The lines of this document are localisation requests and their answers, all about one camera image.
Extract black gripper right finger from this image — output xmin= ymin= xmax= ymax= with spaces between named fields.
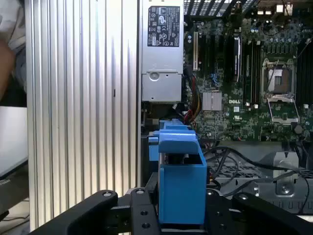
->
xmin=205 ymin=188 xmax=313 ymax=235

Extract grey open PC case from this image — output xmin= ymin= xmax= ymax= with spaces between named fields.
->
xmin=136 ymin=0 xmax=313 ymax=217

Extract metal socket cover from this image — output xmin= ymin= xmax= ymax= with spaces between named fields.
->
xmin=267 ymin=94 xmax=300 ymax=126

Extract person white shirt trunk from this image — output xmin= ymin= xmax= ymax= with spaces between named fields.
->
xmin=0 ymin=0 xmax=28 ymax=94

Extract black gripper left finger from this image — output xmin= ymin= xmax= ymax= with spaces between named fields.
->
xmin=29 ymin=172 xmax=161 ymax=235

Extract black RAM slots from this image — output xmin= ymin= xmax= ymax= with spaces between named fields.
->
xmin=243 ymin=41 xmax=262 ymax=106

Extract silver chipset heatsink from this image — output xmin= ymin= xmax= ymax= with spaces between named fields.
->
xmin=202 ymin=92 xmax=223 ymax=112

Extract white screen monitor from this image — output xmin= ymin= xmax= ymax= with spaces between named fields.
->
xmin=0 ymin=106 xmax=29 ymax=181

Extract CPU socket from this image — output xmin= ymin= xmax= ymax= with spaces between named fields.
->
xmin=261 ymin=58 xmax=298 ymax=95

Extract silver power supply unit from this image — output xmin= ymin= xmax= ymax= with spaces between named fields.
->
xmin=141 ymin=0 xmax=184 ymax=103

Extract thin metal locking lever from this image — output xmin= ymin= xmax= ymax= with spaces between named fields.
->
xmin=266 ymin=62 xmax=279 ymax=91

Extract green Dell motherboard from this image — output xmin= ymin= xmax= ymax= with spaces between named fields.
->
xmin=183 ymin=0 xmax=313 ymax=142

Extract red yellow black wire bundle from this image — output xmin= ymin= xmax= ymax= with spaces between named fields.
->
xmin=183 ymin=74 xmax=201 ymax=124

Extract black expansion slot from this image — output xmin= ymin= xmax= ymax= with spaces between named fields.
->
xmin=209 ymin=33 xmax=216 ymax=74

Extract white expansion slot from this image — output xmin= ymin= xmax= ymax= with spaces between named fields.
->
xmin=193 ymin=31 xmax=200 ymax=72

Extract hard disk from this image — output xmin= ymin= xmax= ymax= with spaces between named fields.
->
xmin=147 ymin=118 xmax=208 ymax=226

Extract thin black cable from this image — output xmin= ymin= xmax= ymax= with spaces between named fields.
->
xmin=273 ymin=170 xmax=311 ymax=215

